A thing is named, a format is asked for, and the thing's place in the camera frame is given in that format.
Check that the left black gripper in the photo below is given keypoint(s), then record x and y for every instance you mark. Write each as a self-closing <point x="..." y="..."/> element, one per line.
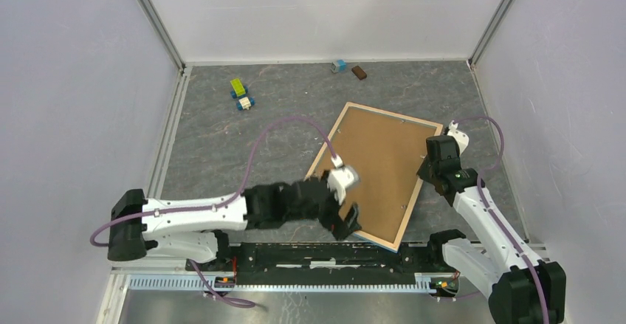
<point x="341" y="227"/>

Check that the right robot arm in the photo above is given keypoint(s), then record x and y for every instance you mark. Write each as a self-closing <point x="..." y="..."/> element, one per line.
<point x="520" y="287"/>

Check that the white blue toy car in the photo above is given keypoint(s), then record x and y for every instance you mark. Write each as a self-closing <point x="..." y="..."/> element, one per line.
<point x="245" y="103"/>

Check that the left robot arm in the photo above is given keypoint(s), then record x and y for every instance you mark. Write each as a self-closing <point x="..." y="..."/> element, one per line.
<point x="196" y="228"/>

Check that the slotted cable duct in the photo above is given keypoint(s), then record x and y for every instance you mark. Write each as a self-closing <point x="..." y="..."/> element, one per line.
<point x="193" y="283"/>

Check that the right corner aluminium post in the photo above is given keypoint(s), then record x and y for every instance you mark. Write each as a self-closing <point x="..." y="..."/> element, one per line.
<point x="490" y="30"/>

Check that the corner aluminium post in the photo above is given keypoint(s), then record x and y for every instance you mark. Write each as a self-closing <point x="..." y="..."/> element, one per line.
<point x="156" y="22"/>
<point x="490" y="30"/>

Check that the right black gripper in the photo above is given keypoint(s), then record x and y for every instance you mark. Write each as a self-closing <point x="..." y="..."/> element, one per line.
<point x="422" y="172"/>

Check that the left corner aluminium post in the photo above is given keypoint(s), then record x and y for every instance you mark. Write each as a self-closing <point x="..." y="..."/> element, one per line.
<point x="156" y="22"/>

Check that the blue white cube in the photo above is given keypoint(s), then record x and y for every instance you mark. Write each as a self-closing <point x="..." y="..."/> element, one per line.
<point x="338" y="66"/>

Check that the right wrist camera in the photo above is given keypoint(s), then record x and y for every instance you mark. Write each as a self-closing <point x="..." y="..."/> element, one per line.
<point x="461" y="138"/>

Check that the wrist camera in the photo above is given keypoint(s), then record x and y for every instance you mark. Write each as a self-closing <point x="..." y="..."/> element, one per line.
<point x="461" y="138"/>
<point x="340" y="180"/>

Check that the green blue toy car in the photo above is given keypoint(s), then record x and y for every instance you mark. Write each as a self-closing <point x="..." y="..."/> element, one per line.
<point x="239" y="90"/>

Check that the aluminium base profile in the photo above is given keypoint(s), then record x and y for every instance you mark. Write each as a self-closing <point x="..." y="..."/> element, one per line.
<point x="177" y="264"/>

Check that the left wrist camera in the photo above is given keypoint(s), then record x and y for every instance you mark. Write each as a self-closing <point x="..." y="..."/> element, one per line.
<point x="340" y="180"/>

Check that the left floor aluminium rail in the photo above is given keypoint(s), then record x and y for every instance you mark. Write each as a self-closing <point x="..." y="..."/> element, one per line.
<point x="167" y="135"/>

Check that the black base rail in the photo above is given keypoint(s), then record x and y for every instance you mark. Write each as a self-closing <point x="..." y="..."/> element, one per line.
<point x="330" y="263"/>

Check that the small brown block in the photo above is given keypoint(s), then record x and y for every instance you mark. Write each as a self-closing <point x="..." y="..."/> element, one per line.
<point x="359" y="72"/>

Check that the light wooden picture frame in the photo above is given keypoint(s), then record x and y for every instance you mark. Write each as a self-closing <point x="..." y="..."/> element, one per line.
<point x="406" y="214"/>

